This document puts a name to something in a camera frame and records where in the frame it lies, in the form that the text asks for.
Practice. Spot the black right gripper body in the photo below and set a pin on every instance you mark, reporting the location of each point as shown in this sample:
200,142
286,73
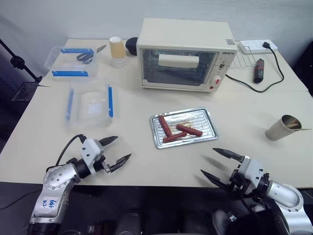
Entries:
236,180

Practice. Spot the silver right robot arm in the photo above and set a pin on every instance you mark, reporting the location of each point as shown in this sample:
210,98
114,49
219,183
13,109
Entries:
286,198

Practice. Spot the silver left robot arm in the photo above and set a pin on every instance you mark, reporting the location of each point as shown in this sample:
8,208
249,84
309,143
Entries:
55,186

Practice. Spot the cream toaster oven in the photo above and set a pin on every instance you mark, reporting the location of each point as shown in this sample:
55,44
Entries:
181,36

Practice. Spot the dark floor mat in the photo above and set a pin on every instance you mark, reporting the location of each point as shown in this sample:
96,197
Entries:
24,91

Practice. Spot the black and red lighter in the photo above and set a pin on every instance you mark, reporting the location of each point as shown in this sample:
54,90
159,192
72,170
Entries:
259,71

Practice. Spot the metal cup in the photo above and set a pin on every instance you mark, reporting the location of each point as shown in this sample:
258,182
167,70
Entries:
278,131

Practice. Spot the silver baking tray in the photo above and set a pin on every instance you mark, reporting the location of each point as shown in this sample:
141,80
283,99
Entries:
200,122

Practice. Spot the clear lid with blue clips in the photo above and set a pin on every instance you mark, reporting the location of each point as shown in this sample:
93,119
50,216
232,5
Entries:
91,107

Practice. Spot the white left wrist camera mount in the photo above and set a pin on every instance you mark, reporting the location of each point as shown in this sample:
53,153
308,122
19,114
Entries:
91,149

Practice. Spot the clear box with blue clips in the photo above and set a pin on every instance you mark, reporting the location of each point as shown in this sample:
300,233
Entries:
66,67

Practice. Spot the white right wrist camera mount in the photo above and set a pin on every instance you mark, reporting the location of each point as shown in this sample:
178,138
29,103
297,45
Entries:
253,171

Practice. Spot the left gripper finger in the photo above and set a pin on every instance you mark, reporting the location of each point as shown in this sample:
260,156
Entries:
121,162
108,140

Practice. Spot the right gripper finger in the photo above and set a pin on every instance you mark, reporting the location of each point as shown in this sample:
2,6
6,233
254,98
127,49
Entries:
230,155
215,180

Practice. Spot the black tripod stand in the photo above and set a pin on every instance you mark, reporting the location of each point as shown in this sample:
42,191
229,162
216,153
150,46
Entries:
17,61

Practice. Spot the black round object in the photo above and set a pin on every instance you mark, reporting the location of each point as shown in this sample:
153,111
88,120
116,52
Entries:
130,45

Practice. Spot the red brown sausage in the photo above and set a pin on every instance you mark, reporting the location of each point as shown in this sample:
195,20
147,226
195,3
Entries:
189,129
165,126
173,137

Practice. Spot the white power strip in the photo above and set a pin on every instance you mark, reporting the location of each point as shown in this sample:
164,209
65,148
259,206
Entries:
252,45

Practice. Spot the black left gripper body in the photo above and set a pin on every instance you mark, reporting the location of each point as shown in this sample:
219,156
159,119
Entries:
104,164

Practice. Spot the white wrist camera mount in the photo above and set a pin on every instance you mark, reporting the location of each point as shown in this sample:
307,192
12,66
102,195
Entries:
91,149
253,171

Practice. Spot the clear plastic cup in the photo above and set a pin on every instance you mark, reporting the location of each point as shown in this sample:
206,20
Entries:
119,62

